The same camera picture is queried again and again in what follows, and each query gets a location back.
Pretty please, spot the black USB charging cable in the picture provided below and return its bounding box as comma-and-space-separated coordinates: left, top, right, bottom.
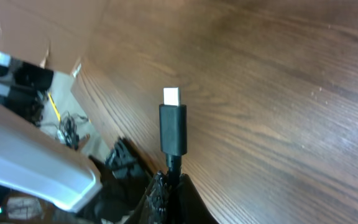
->
158, 87, 188, 187

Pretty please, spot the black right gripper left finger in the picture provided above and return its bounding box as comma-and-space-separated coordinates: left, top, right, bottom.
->
129, 171, 170, 224

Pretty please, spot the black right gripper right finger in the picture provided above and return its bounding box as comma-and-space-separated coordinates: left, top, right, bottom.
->
175, 174, 218, 224

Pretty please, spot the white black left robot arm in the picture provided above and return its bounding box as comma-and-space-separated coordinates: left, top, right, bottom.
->
0, 105, 102, 213

